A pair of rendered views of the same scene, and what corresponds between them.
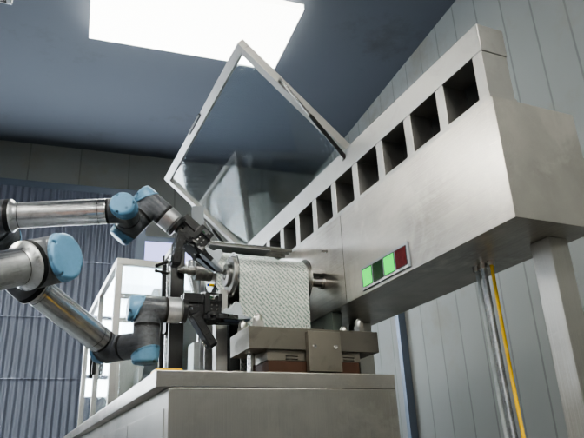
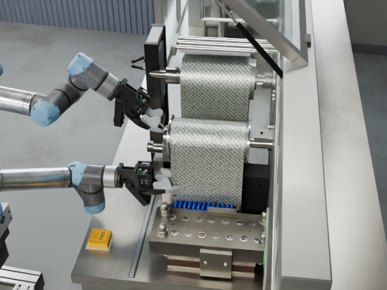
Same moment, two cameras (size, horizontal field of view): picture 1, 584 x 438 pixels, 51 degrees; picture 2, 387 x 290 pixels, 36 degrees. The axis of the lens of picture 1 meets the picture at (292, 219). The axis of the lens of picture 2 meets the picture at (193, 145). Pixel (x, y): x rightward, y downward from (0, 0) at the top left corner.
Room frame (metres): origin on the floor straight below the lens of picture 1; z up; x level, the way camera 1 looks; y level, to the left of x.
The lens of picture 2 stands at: (0.61, -0.68, 2.40)
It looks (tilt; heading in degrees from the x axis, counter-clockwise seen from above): 37 degrees down; 32
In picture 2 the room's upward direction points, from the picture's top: 1 degrees counter-clockwise
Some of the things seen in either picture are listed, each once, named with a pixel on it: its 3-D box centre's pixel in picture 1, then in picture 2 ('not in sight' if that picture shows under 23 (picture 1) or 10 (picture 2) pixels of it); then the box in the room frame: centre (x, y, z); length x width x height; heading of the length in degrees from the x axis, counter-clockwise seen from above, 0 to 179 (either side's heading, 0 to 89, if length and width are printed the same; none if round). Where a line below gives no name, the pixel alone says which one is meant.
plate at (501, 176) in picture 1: (281, 316); (305, 40); (2.66, 0.07, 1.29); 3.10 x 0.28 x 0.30; 25
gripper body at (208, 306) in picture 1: (201, 309); (136, 176); (1.78, 0.28, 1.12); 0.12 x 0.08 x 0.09; 115
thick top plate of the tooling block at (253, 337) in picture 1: (304, 344); (213, 234); (1.79, -0.02, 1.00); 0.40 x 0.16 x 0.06; 115
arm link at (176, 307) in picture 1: (174, 310); (113, 176); (1.75, 0.35, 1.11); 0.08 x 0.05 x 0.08; 25
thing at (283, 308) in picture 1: (275, 316); (206, 184); (1.88, 0.06, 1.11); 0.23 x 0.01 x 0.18; 115
